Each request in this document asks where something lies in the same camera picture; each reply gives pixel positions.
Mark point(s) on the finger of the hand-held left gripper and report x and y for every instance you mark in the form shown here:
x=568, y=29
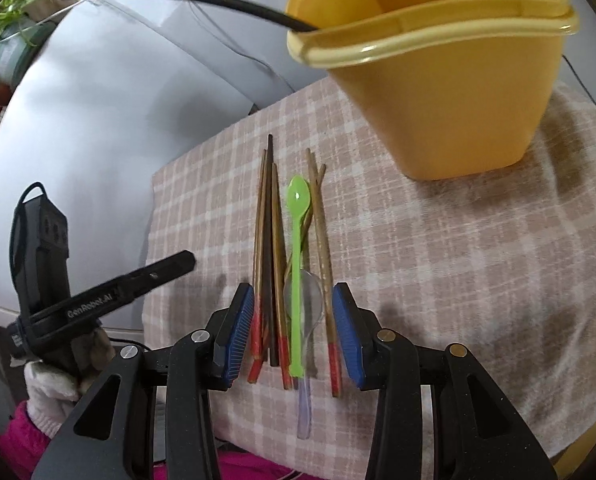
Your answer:
x=128, y=287

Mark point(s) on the person's left forearm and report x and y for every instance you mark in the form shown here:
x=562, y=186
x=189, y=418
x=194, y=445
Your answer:
x=20, y=455

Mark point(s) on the black chopstick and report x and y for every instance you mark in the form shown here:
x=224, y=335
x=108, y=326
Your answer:
x=238, y=6
x=271, y=220

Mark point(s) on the wooden table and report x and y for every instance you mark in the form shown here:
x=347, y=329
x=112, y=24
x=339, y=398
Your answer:
x=585, y=435

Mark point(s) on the clear plastic spoon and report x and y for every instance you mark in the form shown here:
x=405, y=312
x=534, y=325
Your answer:
x=312, y=300

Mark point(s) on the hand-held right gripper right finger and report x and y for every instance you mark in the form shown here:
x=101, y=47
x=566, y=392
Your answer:
x=347, y=335

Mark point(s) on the green plastic spoon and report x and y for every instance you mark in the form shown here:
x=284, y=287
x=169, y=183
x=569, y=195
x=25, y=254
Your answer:
x=298, y=197

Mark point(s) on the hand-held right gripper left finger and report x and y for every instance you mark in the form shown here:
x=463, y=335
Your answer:
x=239, y=332

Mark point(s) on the person's left hand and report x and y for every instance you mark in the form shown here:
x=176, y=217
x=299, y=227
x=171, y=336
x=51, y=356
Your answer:
x=48, y=395

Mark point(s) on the grey plant pot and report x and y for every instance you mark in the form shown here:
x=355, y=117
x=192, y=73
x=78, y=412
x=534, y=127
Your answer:
x=8, y=60

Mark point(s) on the yellow plastic container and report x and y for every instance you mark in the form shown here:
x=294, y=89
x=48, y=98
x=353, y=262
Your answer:
x=453, y=100

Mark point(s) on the pink checked cloth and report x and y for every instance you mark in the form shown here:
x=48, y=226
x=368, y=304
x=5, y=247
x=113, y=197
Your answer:
x=428, y=285

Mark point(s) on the green potted plant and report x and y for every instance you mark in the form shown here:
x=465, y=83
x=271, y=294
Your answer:
x=3, y=15

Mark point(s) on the wooden chopstick red tip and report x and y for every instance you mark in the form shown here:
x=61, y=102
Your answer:
x=279, y=240
x=259, y=240
x=318, y=185
x=320, y=240

